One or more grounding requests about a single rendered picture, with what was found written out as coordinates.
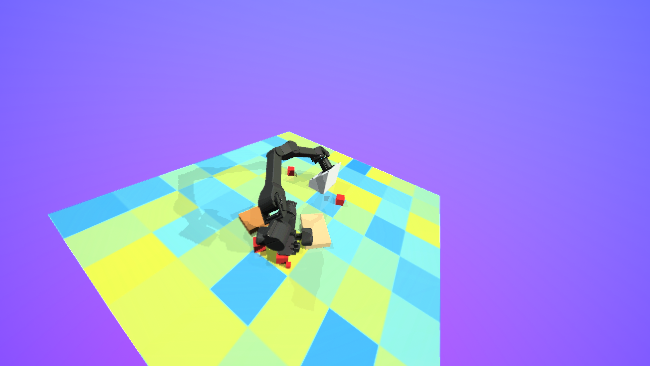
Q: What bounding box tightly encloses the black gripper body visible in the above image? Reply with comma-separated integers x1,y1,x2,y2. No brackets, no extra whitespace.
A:
255,226,313,246

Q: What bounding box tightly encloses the orange block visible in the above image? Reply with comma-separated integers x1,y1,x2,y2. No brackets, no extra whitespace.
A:
238,206,269,235

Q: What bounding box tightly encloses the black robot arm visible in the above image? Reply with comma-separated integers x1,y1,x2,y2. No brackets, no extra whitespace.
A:
258,140,335,256

